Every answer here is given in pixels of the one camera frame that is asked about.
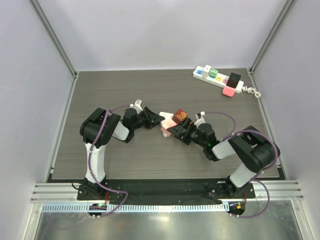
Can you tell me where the green cube plug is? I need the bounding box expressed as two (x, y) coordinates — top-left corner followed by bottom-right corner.
(209, 68), (218, 79)

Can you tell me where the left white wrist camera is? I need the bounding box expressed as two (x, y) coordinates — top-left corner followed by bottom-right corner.
(130, 99), (143, 114)

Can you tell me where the white power strip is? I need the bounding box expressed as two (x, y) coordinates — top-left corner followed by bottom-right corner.
(193, 66), (244, 94)

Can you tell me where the red fish cube plug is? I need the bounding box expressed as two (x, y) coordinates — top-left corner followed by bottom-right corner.
(172, 108), (188, 124)

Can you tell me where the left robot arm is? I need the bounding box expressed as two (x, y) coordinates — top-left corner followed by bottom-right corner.
(78, 105), (165, 200)

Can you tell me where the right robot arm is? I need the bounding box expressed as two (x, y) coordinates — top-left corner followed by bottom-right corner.
(167, 119), (281, 198)

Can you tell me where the white coiled power cord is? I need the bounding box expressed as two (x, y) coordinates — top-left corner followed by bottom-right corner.
(241, 85), (261, 98)

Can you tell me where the white charger plug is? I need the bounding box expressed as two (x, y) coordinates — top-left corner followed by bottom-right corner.
(202, 65), (212, 79)

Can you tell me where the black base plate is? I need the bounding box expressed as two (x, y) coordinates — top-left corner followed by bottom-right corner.
(77, 178), (256, 201)

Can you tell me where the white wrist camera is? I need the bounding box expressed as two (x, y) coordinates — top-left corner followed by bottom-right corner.
(130, 99), (143, 114)
(194, 111), (206, 128)

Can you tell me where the white triangular socket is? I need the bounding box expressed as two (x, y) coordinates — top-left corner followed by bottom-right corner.
(159, 111), (177, 137)

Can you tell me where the right aluminium frame post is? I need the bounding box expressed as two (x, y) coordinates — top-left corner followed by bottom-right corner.
(248, 0), (296, 75)

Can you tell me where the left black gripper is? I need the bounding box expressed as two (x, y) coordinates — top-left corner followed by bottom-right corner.
(131, 107), (165, 131)

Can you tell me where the left aluminium frame post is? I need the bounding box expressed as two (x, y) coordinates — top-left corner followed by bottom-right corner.
(27, 0), (79, 79)

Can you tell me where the aluminium front rail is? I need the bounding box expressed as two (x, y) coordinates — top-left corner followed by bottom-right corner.
(30, 180), (305, 203)

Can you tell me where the aluminium frame post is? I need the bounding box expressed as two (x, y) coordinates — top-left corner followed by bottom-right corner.
(27, 0), (79, 79)
(248, 0), (296, 75)

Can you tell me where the black cube plug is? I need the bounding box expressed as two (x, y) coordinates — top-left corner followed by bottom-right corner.
(226, 72), (241, 89)

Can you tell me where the small pink cube plug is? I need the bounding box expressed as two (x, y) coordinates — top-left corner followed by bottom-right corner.
(222, 86), (236, 98)

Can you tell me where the slotted cable duct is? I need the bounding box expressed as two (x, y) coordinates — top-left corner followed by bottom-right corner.
(42, 202), (229, 214)

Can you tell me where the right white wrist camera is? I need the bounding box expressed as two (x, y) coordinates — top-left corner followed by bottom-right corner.
(194, 111), (206, 128)

